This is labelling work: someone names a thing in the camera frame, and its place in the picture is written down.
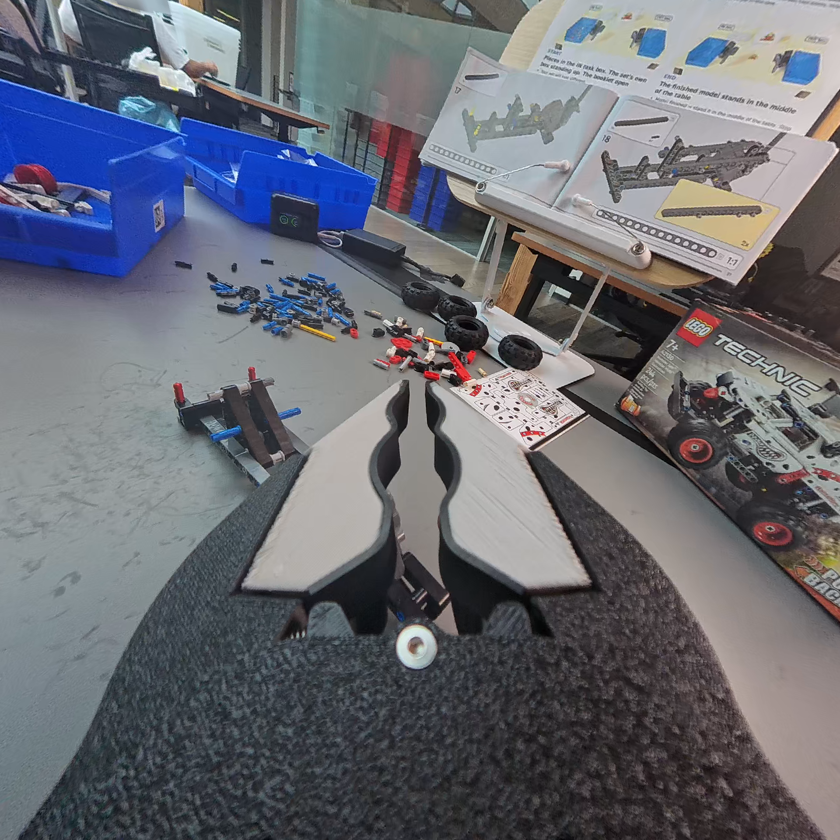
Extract printed task sheet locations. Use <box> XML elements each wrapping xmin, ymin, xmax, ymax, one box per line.
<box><xmin>528</xmin><ymin>0</ymin><xmax>840</xmax><ymax>139</ymax></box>

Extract open instruction booklet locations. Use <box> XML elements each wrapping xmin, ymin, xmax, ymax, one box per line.
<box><xmin>419</xmin><ymin>47</ymin><xmax>840</xmax><ymax>286</ymax></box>

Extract white book stand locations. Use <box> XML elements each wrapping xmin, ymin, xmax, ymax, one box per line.
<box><xmin>446</xmin><ymin>0</ymin><xmax>719</xmax><ymax>388</ymax></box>

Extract toy set box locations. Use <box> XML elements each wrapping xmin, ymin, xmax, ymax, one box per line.
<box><xmin>617</xmin><ymin>301</ymin><xmax>840</xmax><ymax>621</ymax></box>

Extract pile of red white pieces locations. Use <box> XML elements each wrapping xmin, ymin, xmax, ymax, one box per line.
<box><xmin>364</xmin><ymin>308</ymin><xmax>487</xmax><ymax>385</ymax></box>

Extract stack of red blue bins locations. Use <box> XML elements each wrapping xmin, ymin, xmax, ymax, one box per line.
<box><xmin>367</xmin><ymin>118</ymin><xmax>473</xmax><ymax>232</ymax></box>

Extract black adapter cable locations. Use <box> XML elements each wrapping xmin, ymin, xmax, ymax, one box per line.
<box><xmin>402</xmin><ymin>256</ymin><xmax>467</xmax><ymax>287</ymax></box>

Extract partly built toy chassis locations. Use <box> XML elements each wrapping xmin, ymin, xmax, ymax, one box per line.
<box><xmin>172</xmin><ymin>366</ymin><xmax>455</xmax><ymax>623</ymax></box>

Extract pile of blue black pins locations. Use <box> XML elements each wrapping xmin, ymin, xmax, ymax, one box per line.
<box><xmin>174</xmin><ymin>259</ymin><xmax>361</xmax><ymax>339</ymax></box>

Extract black power bank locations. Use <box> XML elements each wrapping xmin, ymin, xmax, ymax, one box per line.
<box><xmin>270</xmin><ymin>192</ymin><xmax>321</xmax><ymax>244</ymax></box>

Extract toy sticker sheet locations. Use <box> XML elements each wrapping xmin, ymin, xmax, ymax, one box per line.
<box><xmin>449</xmin><ymin>367</ymin><xmax>588</xmax><ymax>450</ymax></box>

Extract teal plastic bag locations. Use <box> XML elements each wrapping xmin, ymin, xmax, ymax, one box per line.
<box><xmin>118</xmin><ymin>95</ymin><xmax>181</xmax><ymax>132</ymax></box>

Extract heap of assorted toy parts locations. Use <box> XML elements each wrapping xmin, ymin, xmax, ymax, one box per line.
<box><xmin>0</xmin><ymin>180</ymin><xmax>112</xmax><ymax>219</ymax></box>

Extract black power adapter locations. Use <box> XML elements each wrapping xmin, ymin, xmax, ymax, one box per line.
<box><xmin>322</xmin><ymin>241</ymin><xmax>463</xmax><ymax>309</ymax></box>
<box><xmin>341</xmin><ymin>227</ymin><xmax>408</xmax><ymax>268</ymax></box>

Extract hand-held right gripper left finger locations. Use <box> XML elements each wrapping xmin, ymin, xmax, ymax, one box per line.
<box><xmin>239</xmin><ymin>379</ymin><xmax>412</xmax><ymax>632</ymax></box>

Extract grey desk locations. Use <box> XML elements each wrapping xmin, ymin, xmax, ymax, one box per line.
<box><xmin>0</xmin><ymin>187</ymin><xmax>840</xmax><ymax>840</ymax></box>

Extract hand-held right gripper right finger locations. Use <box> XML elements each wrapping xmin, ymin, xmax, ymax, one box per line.
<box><xmin>424</xmin><ymin>381</ymin><xmax>594</xmax><ymax>634</ymax></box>

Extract blue plastic bin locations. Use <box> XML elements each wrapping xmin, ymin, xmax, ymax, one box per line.
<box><xmin>0</xmin><ymin>79</ymin><xmax>186</xmax><ymax>278</ymax></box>
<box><xmin>180</xmin><ymin>117</ymin><xmax>378</xmax><ymax>232</ymax></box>

